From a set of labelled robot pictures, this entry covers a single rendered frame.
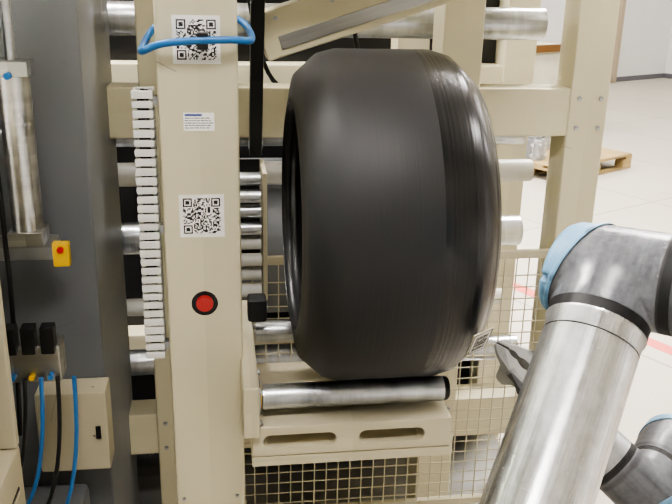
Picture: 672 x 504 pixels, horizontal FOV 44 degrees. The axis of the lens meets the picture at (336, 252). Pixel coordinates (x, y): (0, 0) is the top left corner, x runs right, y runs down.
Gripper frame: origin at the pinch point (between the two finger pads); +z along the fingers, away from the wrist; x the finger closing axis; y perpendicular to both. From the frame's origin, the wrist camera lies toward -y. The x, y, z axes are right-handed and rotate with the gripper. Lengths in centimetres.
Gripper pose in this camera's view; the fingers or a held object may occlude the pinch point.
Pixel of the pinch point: (503, 346)
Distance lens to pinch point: 138.6
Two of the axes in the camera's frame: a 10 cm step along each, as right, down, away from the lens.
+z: -7.0, -6.9, 1.8
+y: -2.8, 5.0, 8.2
